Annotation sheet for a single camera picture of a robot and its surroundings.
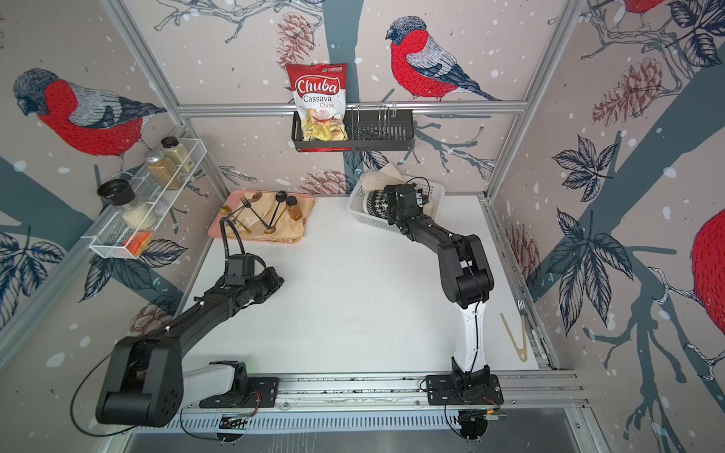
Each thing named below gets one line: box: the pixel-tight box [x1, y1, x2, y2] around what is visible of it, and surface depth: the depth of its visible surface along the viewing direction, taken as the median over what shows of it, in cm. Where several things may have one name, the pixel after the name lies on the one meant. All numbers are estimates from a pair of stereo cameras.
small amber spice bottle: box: [286, 195, 304, 221], surface depth 110 cm
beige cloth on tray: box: [225, 191, 316, 240], surface depth 116 cm
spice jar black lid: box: [160, 135, 195, 173], surface depth 83 cm
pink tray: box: [207, 190, 316, 244], surface depth 116 cm
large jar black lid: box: [97, 179, 158, 232], surface depth 67 cm
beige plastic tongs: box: [500, 313, 529, 363], surface depth 83 cm
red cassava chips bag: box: [286, 63, 350, 143], surface depth 85 cm
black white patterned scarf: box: [365, 190, 389, 219], surface depth 106 cm
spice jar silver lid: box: [144, 150, 183, 191], surface depth 78 cm
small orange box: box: [125, 231, 152, 256], surface depth 67 cm
